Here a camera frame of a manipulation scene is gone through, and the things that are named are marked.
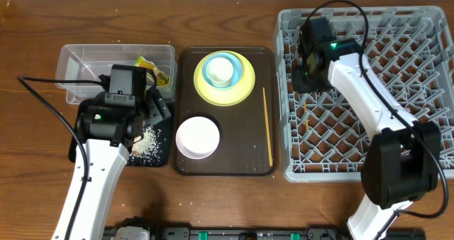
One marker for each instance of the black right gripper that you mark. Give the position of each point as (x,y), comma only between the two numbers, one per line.
(299,84)

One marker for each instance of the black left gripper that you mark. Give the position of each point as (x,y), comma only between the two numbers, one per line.
(156,109)

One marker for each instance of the wooden chopstick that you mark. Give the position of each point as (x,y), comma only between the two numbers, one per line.
(306,116)
(267,127)

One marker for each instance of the green orange snack wrapper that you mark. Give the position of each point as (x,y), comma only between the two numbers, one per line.
(154,75)

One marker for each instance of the light blue bowl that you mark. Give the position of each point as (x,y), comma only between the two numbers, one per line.
(237,67)

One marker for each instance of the pink white small bowl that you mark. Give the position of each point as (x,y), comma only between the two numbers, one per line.
(197,137)

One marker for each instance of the yellow plate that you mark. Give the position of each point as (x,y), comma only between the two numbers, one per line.
(228,96)

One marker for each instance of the white cup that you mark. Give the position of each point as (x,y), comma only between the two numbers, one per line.
(220,72)

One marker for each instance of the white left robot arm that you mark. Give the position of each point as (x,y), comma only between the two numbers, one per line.
(88,200)

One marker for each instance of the grey dishwasher rack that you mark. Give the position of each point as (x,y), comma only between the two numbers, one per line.
(410,49)

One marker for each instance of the spilled rice pile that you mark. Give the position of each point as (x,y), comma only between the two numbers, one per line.
(147,146)

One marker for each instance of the black tray bin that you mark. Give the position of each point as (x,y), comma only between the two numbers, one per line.
(101,155)

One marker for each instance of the clear plastic bin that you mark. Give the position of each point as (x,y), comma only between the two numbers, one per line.
(88,61)

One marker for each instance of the dark brown serving tray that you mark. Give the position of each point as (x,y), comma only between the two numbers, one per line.
(242,150)

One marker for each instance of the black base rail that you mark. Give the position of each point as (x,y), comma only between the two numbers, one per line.
(140,228)

